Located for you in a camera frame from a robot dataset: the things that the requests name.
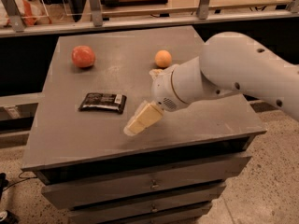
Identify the drawer knob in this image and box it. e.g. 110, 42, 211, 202
150, 179, 159, 190
151, 204, 158, 213

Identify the orange white bag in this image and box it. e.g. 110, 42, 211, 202
0, 0, 51, 27

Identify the orange fruit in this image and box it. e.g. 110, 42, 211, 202
155, 50, 172, 68

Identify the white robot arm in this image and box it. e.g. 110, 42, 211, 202
123, 32, 299, 136

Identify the black floor cable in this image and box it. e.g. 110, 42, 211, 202
0, 171, 38, 193

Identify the lower drawer knob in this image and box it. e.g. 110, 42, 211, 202
151, 204, 158, 213

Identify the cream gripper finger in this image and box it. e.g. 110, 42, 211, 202
123, 101, 164, 136
149, 69, 164, 78

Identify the black rxbar chocolate wrapper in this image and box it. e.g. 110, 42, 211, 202
78, 92, 127, 114

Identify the metal railing frame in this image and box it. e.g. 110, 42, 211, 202
0, 0, 298, 37

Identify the red apple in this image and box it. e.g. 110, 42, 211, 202
71, 46, 95, 68

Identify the grey drawer cabinet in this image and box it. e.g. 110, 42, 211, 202
22, 26, 264, 224

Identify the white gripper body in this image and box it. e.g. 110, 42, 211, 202
151, 64, 188, 112

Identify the top drawer knob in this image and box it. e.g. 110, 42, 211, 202
150, 179, 159, 190

